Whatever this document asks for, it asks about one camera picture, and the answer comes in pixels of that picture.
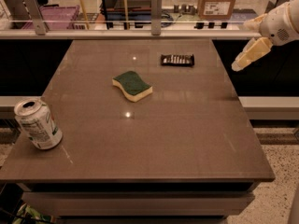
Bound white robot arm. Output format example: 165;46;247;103
232;0;299;72

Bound purple plastic crate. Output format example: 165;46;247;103
21;5;80;31

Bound white green 7up can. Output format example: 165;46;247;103
14;98;63;150

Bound green patterned bag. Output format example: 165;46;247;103
12;203;56;224

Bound black rxbar chocolate wrapper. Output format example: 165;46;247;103
161;54;194;67

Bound yellow pole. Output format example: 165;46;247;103
79;0;90;30

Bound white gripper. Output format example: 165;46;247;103
232;1;296;72

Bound green yellow sponge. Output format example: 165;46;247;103
112;71;153;103

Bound cardboard box with label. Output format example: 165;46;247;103
197;0;235;20

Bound left metal railing post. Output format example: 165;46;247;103
24;0;48;35

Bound middle metal railing post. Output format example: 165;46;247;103
151;0;162;35

